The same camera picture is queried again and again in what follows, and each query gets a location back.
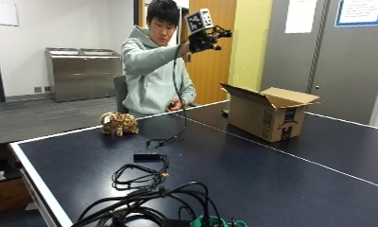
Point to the wooden door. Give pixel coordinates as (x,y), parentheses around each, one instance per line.
(209,53)

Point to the white marker cube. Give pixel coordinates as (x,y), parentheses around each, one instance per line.
(198,20)

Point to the the person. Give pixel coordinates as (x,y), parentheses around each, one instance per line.
(149,78)

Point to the small black handheld object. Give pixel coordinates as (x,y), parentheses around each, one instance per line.
(170,105)

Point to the open cardboard box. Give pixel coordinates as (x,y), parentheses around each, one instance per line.
(269,113)

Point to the grey office chair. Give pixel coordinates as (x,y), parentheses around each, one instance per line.
(120,93)

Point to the stainless steel bin cabinet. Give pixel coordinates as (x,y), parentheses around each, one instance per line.
(81,74)

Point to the spotted leopard soft toy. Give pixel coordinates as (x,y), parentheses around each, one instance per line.
(118,123)

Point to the small black adapter box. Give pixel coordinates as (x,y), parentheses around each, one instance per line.
(146,156)

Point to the green device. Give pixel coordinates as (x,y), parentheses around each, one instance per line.
(215,222)

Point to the brown wooden shelf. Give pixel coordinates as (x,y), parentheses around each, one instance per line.
(5,194)

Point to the white paper wall sheet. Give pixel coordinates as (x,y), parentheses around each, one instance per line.
(300,15)

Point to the blue framed wall notice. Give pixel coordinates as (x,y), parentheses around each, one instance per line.
(360,12)

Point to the white wall board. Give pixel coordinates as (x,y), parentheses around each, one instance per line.
(7,12)

